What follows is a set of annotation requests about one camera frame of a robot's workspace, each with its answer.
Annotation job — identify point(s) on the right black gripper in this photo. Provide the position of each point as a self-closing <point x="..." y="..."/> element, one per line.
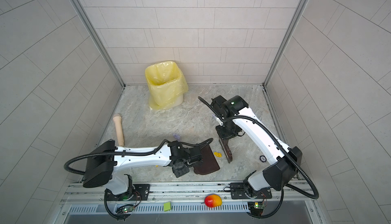
<point x="224" y="136"/>

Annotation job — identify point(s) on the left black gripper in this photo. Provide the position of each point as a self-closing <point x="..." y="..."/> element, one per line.
<point x="179" y="168"/>

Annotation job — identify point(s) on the brown hand brush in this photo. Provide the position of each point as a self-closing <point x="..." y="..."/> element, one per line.
<point x="225" y="145"/>

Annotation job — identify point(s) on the dark brown dustpan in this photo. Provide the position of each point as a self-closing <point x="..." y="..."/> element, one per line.
<point x="208" y="164"/>

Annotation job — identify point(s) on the yellow bagged trash bin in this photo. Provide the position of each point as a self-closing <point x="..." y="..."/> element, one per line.
<point x="167" y="85"/>

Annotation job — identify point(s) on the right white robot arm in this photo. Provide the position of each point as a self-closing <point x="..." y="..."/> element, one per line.
<point x="234" y="116"/>

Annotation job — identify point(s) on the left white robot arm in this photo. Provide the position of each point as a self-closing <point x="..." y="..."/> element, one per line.
<point x="103" y="166"/>

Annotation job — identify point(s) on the small purple paper scrap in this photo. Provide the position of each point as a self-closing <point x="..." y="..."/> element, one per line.
<point x="177" y="137"/>

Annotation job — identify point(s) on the yellow paper scrap front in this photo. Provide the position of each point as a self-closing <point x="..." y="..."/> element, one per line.
<point x="217" y="154"/>

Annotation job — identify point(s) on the green foam cube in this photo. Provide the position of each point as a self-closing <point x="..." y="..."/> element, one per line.
<point x="167" y="206"/>

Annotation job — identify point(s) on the red yellow toy mango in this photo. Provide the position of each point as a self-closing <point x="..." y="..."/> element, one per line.
<point x="213" y="201"/>

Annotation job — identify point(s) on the left circuit board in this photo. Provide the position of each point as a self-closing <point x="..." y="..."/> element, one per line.
<point x="125" y="209"/>

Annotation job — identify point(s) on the circuit board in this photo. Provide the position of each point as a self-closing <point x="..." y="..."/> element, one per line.
<point x="256" y="209"/>
<point x="125" y="209"/>

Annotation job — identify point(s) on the beige wooden pestle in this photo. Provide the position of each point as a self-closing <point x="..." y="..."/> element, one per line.
<point x="117" y="119"/>

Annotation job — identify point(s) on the right circuit board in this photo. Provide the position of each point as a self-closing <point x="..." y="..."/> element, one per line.
<point x="256" y="209"/>

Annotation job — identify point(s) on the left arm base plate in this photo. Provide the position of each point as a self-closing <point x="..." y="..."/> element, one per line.
<point x="138" y="192"/>

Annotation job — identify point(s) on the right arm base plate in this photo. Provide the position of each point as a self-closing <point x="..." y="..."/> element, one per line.
<point x="240" y="191"/>

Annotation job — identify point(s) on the aluminium rail frame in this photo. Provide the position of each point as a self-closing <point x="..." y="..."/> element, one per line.
<point x="185" y="197"/>

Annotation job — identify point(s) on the vertical aluminium corner post right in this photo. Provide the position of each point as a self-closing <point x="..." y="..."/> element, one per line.
<point x="293" y="23"/>

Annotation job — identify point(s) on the vertical aluminium corner post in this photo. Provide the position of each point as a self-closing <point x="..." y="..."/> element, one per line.
<point x="96" y="39"/>
<point x="293" y="23"/>

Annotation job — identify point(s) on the vertical aluminium corner post left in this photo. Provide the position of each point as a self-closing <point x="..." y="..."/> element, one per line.
<point x="96" y="39"/>

